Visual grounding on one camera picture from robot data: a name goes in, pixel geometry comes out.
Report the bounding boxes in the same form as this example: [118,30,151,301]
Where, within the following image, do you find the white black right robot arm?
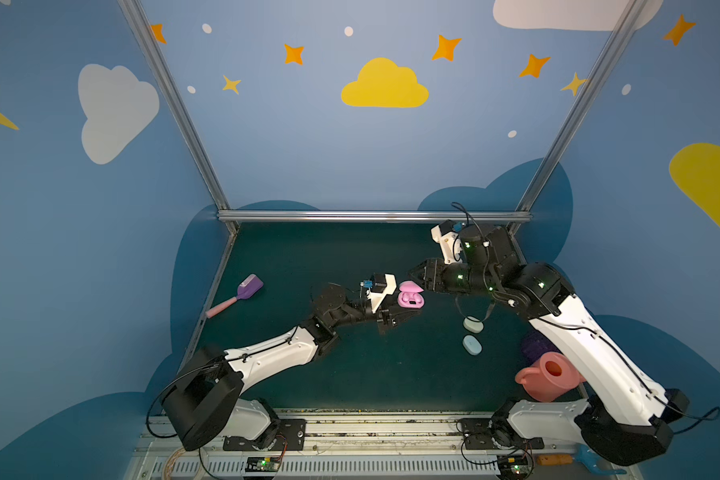
[410,220,689,466]

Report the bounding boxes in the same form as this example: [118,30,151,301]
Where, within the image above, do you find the white earbud charging case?
[462,317,484,334]

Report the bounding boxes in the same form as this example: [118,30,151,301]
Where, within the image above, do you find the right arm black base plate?
[457,418,522,450]

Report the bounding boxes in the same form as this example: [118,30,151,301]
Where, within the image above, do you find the aluminium corner post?
[508,0,648,235]
[117,0,238,236]

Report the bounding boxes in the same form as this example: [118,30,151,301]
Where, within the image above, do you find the pink toy watering can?
[515,352,585,402]

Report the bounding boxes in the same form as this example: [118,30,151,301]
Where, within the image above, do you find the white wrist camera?
[360,274,397,314]
[431,220,464,264]

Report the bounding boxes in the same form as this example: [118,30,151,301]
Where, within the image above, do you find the aluminium left side rail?
[150,218,234,391]

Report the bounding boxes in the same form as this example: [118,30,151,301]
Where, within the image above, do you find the purple earbud charging case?
[397,280,425,309]

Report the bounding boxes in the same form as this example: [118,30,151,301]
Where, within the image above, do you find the aluminium back frame rail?
[217,209,533,225]

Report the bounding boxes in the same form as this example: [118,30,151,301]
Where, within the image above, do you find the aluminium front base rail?
[125,410,631,480]

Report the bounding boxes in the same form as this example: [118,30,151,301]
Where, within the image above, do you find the light blue earbud charging case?
[462,335,483,356]

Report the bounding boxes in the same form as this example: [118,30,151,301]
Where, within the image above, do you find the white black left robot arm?
[157,283,421,452]

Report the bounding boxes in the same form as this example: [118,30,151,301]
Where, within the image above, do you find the aluminium left corner post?
[117,0,238,236]

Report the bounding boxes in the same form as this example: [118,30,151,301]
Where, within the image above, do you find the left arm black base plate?
[222,419,307,452]

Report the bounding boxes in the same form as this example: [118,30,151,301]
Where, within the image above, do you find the purple pink toy scoop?
[205,274,264,318]

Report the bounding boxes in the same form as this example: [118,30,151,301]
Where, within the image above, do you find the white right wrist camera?
[431,220,464,264]

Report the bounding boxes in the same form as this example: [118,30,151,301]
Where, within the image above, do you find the green controller circuit board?
[496,456,534,480]
[245,457,282,474]

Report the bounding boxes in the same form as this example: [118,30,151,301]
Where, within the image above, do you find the blue toy garden fork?
[533,446,628,478]

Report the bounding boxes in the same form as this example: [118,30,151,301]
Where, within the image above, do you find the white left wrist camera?
[360,274,397,314]

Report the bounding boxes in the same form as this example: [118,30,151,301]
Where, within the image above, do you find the aluminium right corner post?
[508,0,648,235]

